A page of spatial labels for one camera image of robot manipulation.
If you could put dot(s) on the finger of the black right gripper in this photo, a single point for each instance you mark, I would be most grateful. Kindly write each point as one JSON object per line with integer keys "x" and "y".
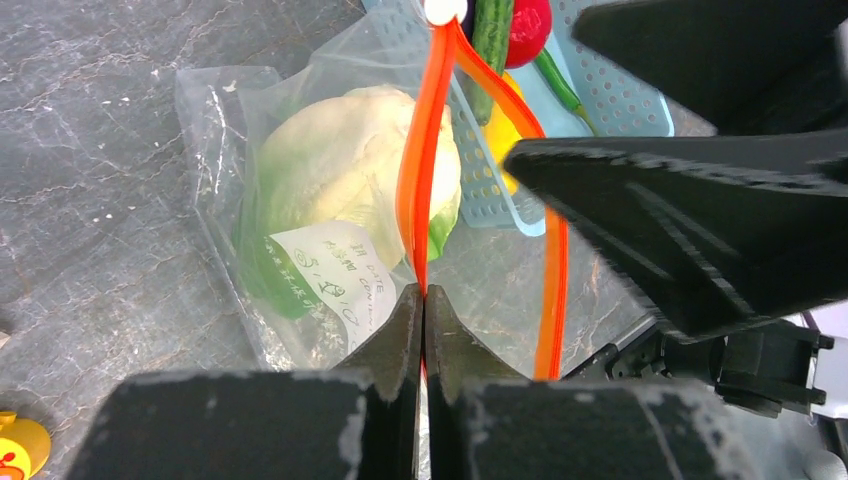
{"x": 746, "y": 67}
{"x": 711, "y": 234}

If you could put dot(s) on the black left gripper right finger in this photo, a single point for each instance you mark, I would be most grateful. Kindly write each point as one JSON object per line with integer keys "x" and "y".
{"x": 487, "y": 421}

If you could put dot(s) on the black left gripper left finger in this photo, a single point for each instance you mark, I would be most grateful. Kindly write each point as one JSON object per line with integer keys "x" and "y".
{"x": 357, "y": 420}

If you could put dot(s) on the light blue plastic basket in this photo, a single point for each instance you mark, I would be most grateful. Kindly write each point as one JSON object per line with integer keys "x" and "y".
{"x": 576, "y": 79}

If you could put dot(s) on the red apple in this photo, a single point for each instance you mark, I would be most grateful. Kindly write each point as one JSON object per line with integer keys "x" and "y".
{"x": 530, "y": 28}

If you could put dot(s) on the yellow bell pepper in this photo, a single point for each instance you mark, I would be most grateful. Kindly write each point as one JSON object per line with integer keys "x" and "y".
{"x": 500, "y": 135}

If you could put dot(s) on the green white cabbage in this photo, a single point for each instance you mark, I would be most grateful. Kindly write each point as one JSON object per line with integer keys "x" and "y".
{"x": 336, "y": 159}

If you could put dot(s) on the clear zip top bag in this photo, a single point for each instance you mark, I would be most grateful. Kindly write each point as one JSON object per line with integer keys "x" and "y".
{"x": 514, "y": 299}

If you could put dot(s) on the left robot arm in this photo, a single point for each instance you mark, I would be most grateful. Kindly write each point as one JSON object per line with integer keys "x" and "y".
{"x": 762, "y": 370}

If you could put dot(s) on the green chili pepper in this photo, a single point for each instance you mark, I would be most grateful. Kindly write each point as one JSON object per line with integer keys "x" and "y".
{"x": 561, "y": 89}

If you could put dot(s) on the green cucumber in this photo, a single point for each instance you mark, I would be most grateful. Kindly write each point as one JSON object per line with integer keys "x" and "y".
{"x": 486, "y": 26}

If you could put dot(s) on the yellow red toy disc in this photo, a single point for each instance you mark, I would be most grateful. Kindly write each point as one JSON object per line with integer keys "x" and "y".
{"x": 25, "y": 446}

